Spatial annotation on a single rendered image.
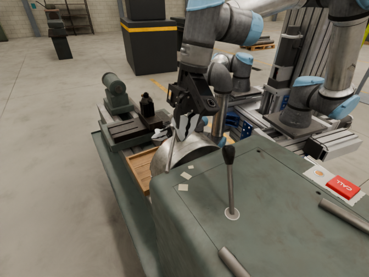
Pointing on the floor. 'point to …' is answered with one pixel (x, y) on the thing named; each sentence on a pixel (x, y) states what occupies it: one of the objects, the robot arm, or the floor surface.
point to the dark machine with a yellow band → (149, 37)
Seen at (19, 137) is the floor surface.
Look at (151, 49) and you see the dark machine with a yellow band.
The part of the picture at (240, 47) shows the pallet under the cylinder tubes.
